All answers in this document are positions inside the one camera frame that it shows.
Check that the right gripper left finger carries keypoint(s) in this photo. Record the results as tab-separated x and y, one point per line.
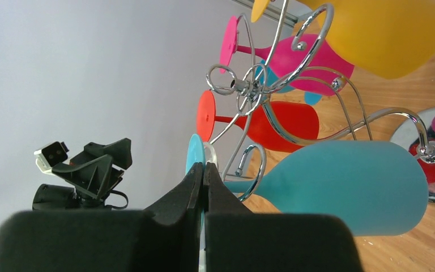
162	237

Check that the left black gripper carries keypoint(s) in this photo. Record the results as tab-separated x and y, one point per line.
95	180

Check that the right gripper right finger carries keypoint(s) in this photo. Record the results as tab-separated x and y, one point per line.
238	239

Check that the blue wine glass front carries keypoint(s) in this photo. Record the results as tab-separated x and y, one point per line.
377	188

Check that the chrome wine glass rack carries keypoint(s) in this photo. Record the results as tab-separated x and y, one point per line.
307	63

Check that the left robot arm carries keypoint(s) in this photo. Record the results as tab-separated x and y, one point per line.
54	197

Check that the yellow wine glass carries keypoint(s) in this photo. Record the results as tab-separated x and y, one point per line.
390	39

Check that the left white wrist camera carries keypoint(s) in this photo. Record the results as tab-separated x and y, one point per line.
50	155

